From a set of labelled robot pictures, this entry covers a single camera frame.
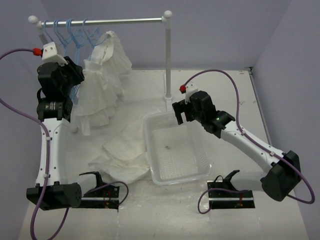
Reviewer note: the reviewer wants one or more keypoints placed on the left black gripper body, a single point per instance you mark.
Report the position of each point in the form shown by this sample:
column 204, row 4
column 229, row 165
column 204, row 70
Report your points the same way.
column 72, row 75

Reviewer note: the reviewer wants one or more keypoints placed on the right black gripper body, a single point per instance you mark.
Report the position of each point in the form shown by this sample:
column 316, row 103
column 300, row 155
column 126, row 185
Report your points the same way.
column 191, row 115

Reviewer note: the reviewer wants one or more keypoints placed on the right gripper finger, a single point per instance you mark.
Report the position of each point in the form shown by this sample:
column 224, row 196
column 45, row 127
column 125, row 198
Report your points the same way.
column 179, row 106
column 179, row 117

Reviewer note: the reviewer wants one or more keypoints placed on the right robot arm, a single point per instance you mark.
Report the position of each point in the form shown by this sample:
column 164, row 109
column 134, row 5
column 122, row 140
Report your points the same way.
column 279, row 174

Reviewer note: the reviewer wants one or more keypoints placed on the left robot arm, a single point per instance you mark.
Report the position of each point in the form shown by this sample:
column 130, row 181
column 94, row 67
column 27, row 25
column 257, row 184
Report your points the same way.
column 52, row 190

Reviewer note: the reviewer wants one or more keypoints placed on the white ruffled skirt left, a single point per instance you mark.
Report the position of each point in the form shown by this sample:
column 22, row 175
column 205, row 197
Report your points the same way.
column 101, row 89

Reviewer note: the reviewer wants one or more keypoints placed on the white plastic basket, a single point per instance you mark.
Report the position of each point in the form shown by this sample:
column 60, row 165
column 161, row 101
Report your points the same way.
column 176, row 153

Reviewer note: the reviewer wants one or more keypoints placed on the white metal clothes rack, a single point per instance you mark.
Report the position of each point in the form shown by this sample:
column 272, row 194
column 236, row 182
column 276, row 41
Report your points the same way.
column 165, row 19

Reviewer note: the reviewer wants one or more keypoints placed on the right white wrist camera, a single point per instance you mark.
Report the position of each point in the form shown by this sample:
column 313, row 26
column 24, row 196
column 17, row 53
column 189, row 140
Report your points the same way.
column 188, row 90

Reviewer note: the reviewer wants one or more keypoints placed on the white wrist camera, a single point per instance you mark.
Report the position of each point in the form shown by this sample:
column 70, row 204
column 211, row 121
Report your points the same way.
column 51, row 54
column 188, row 90

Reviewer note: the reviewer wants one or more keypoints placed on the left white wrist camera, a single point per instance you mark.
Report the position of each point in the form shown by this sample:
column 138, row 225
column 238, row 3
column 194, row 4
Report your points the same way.
column 51, row 54

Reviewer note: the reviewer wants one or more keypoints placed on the blue wire hanger bundle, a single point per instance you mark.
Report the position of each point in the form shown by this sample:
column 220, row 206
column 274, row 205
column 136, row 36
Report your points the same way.
column 65, row 42

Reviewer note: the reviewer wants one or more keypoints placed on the blue wire hanger with skirt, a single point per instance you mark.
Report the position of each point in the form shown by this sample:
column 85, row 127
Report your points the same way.
column 95, row 37

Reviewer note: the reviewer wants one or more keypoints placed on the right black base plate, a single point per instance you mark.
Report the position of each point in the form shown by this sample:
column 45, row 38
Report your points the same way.
column 219, row 199

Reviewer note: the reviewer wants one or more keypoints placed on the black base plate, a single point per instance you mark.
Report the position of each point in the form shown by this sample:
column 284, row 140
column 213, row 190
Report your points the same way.
column 105, row 198
column 219, row 199

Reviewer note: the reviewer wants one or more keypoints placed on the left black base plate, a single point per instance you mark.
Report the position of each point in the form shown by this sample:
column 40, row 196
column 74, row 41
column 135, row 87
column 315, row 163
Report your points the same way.
column 105, row 198

